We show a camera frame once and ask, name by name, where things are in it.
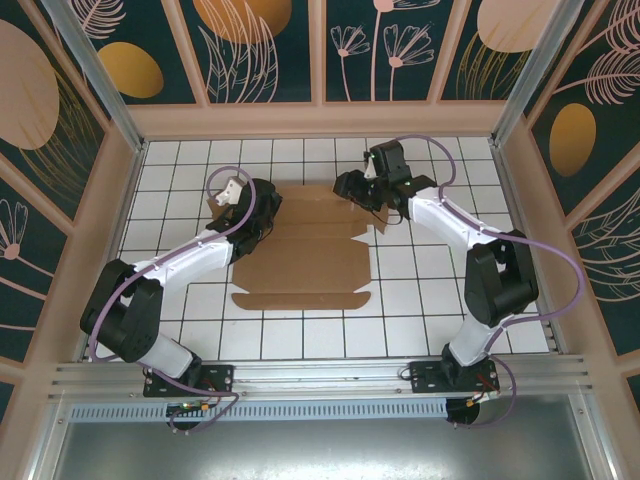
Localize aluminium mounting rail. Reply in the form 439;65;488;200
47;354;599;401

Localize aluminium table side rail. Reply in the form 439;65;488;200
489;142;569;357
77;142;149;362

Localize grey metal sheet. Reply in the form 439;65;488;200
29;394;616;480

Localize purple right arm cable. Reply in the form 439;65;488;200
394;134;586;430

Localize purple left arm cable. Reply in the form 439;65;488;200
89;166;259;435

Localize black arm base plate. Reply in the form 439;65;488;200
408;359;501;394
143;363;236;399

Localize aluminium frame post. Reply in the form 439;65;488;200
489;0;574;146
39;0;149;154

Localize brown cardboard paper box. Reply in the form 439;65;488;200
207;183;389;312

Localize grey slotted cable duct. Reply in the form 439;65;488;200
67;399;449;422

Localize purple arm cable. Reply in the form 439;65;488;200
89;166;259;435
394;134;586;430

